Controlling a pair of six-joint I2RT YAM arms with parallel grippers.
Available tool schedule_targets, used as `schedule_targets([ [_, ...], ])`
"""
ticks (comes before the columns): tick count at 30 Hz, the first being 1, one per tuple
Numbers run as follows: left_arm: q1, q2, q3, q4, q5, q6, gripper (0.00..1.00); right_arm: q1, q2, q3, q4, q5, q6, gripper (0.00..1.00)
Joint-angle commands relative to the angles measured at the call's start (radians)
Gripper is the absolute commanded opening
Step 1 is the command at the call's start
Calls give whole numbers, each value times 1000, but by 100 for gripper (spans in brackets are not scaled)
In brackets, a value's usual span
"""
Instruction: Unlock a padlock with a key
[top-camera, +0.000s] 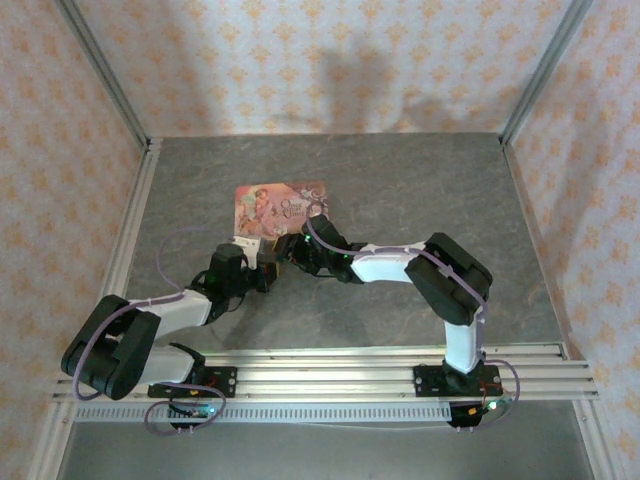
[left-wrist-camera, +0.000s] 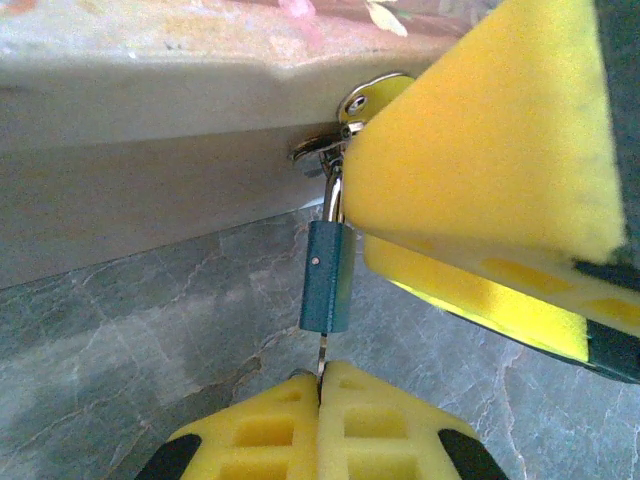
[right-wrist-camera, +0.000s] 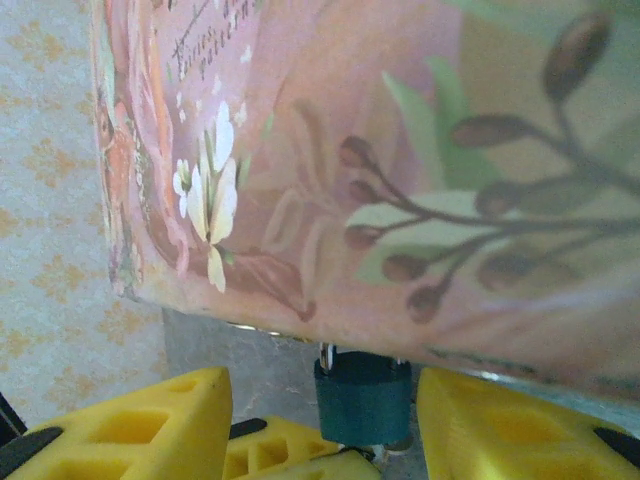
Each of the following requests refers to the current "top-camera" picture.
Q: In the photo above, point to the aluminium frame post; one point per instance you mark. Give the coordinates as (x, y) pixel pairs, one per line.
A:
(106, 75)
(542, 75)

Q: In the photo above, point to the aluminium frame leg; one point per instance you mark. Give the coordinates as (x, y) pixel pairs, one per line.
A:
(50, 440)
(592, 440)

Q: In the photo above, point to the wide aluminium mounting rail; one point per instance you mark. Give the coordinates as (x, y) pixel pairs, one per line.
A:
(325, 375)

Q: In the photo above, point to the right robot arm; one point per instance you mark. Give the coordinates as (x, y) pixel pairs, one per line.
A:
(450, 285)

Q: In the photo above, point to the small circuit board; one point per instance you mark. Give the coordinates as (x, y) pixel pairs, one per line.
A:
(200, 411)
(492, 405)

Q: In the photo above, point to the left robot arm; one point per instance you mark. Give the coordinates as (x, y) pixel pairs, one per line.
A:
(115, 345)

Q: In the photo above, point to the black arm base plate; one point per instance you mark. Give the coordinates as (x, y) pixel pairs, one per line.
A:
(225, 380)
(425, 382)

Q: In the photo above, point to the aluminium side rail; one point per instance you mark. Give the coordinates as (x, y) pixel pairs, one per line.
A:
(142, 190)

